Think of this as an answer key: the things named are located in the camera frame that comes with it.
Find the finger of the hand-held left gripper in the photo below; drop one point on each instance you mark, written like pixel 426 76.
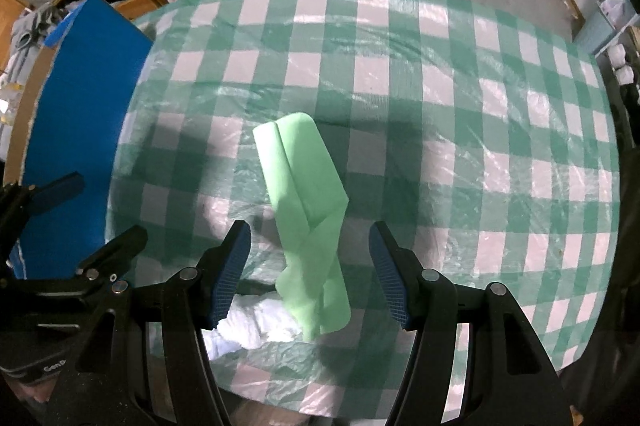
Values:
pixel 55 193
pixel 117 248

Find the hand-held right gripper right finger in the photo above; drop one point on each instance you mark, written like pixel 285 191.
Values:
pixel 392 276

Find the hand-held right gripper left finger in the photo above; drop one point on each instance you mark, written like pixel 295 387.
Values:
pixel 230 276

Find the white cloth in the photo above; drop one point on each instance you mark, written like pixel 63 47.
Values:
pixel 260 321

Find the cardboard box with blue tape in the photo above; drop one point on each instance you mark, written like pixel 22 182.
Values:
pixel 85 106

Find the light green cloth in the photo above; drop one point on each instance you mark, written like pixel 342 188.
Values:
pixel 300 176

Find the grey printed hoodie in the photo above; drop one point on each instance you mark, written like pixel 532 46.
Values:
pixel 32 31

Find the green checkered tablecloth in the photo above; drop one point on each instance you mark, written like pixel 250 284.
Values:
pixel 450 106

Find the shoe rack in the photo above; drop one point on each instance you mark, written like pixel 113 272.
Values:
pixel 620 51

